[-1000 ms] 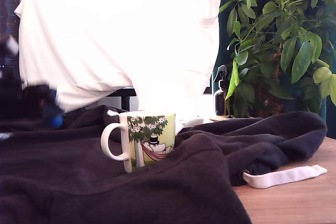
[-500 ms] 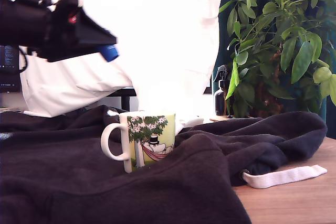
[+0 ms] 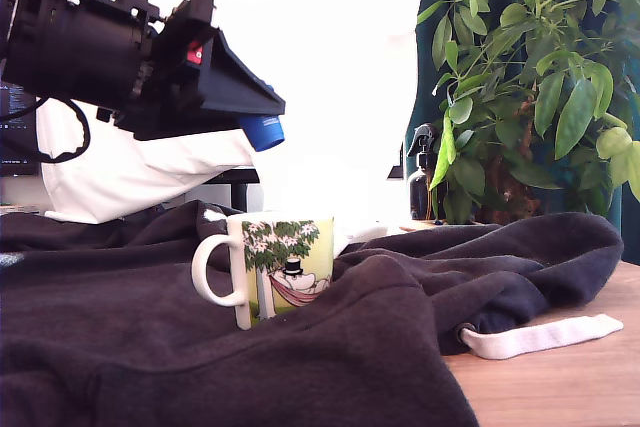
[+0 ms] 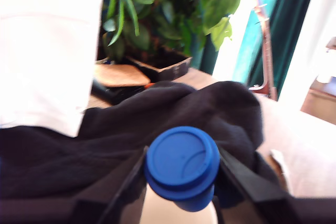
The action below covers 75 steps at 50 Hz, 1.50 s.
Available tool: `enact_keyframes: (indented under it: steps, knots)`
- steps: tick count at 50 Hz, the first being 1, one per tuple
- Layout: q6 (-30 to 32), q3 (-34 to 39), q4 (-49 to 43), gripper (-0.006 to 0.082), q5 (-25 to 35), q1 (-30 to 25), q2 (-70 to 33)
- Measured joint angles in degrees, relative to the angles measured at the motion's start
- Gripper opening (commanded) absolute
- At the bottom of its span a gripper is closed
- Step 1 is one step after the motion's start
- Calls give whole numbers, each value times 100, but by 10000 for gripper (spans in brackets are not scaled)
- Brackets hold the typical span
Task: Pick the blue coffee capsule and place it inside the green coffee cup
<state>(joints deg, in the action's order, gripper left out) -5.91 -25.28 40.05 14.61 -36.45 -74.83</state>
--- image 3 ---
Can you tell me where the blue coffee capsule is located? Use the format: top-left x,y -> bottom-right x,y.
237,84 -> 287,152

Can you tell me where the black monitor stand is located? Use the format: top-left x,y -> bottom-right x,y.
203,166 -> 264,213

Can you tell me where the green cartoon print mug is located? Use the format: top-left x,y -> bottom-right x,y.
190,215 -> 335,331

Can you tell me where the black computer monitor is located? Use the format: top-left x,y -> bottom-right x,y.
0,79 -> 42,178

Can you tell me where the cloth covered monitor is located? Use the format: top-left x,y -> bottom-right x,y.
386,141 -> 405,182

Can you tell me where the dark glass spray bottle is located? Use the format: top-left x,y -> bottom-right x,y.
405,124 -> 447,222

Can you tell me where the dark hooded sweatshirt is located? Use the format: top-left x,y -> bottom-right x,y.
0,199 -> 625,427

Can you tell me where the green leafy houseplant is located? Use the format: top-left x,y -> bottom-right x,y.
417,0 -> 640,226

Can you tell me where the black cable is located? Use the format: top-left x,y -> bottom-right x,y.
34,96 -> 92,164
0,95 -> 47,124

